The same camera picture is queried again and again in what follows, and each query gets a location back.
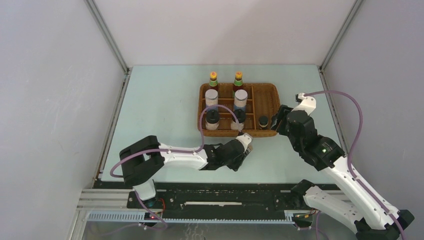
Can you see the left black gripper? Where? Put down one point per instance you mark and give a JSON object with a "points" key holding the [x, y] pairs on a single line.
{"points": [[235, 165]]}

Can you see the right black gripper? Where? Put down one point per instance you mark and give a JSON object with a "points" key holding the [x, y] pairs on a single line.
{"points": [[276, 118]]}

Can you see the small black pepper jar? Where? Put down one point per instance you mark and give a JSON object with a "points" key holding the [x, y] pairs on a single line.
{"points": [[263, 122]]}

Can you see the black-lid white spice jar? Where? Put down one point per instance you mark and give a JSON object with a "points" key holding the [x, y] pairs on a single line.
{"points": [[238, 123]]}

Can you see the silver-lid salt jar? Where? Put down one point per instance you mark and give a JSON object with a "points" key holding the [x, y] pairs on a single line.
{"points": [[240, 100], [211, 99]]}

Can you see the black-top clear shaker bottle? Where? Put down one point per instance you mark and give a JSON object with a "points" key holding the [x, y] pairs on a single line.
{"points": [[212, 120]]}

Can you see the yellow-cap sauce bottle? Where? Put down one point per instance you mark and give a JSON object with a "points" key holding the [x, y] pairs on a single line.
{"points": [[238, 82], [213, 81]]}

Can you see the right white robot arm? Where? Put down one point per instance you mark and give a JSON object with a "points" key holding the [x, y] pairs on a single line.
{"points": [[369, 216]]}

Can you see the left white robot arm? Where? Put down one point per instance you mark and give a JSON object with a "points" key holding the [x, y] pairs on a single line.
{"points": [[143, 159]]}

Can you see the brown wicker divided basket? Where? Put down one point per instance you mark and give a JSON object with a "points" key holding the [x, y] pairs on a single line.
{"points": [[262, 100]]}

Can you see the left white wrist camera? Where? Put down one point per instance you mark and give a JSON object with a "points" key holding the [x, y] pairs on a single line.
{"points": [[245, 139]]}

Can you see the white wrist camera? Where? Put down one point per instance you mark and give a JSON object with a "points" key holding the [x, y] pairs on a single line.
{"points": [[305, 103], [245, 139]]}

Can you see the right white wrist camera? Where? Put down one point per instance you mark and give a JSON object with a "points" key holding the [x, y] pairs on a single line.
{"points": [[305, 103]]}

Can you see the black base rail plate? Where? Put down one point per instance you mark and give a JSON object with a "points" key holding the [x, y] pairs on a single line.
{"points": [[227, 201]]}

